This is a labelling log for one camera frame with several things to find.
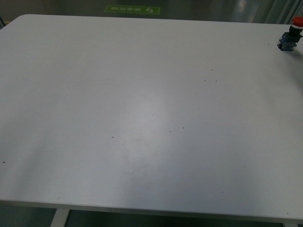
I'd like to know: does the grey curtain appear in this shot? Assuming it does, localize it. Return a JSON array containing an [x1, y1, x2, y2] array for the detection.
[[264, 0, 303, 24]]

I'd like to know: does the green floor sign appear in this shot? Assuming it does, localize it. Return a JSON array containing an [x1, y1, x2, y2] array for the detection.
[[104, 5, 160, 15]]

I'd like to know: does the red mushroom push button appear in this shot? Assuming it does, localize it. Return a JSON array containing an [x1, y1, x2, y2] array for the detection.
[[277, 17, 303, 51]]

